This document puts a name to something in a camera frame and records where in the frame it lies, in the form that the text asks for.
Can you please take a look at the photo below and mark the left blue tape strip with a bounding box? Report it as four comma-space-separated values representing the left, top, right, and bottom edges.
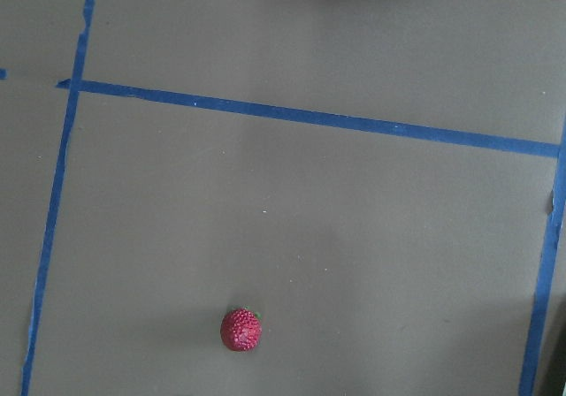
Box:
19, 0, 96, 395

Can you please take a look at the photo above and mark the red strawberry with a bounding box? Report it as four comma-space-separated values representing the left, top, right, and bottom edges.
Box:
219, 307, 263, 352

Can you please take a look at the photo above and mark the long blue tape strip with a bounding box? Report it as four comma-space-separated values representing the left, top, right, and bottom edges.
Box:
78, 80, 565, 158

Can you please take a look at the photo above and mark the crossing blue tape strip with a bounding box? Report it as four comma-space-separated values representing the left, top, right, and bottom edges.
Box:
517, 125, 565, 396

